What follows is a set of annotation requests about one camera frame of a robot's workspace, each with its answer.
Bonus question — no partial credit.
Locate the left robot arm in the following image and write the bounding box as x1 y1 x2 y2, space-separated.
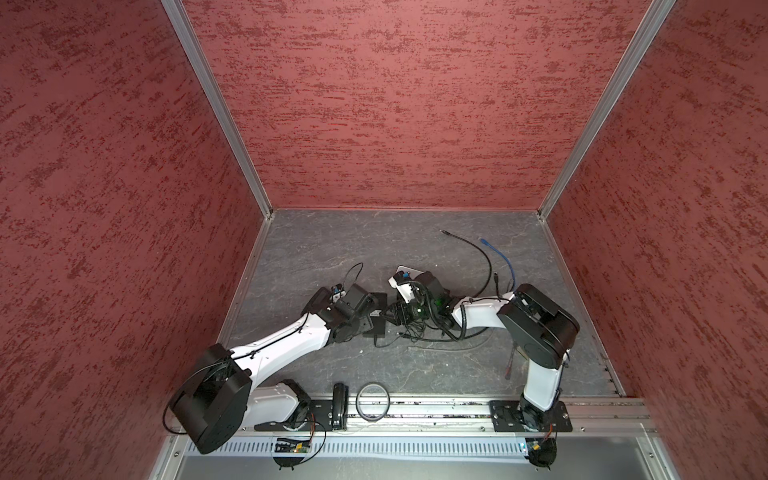
165 284 387 454

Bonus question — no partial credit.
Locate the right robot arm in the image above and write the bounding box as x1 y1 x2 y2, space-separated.
386 269 580 431

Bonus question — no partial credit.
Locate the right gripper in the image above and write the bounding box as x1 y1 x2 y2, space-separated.
379 297 437 327

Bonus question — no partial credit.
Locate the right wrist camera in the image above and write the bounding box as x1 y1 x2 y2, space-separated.
388 272 415 303

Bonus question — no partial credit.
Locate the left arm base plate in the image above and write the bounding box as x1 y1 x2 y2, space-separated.
252 399 333 433

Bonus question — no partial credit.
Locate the white small network switch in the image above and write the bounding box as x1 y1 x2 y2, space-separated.
393 266 422 283

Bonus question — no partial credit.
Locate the black calculator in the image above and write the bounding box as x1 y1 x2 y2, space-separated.
301 287 334 322

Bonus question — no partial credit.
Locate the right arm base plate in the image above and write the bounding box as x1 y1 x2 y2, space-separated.
488 400 573 433

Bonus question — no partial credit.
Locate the aluminium front rail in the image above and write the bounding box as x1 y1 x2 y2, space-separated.
170 393 658 437

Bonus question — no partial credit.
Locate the black ethernet cable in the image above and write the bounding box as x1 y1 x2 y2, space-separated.
407 229 500 352

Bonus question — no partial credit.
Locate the blue ethernet cable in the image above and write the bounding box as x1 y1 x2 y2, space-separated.
478 238 517 295

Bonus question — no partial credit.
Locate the black cable ring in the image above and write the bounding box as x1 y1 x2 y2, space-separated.
355 382 392 423

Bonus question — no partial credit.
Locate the black power adapter with cable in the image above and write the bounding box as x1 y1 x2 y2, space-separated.
385 305 457 343

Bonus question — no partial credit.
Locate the black stapler on rail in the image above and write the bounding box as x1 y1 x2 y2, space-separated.
331 382 349 431

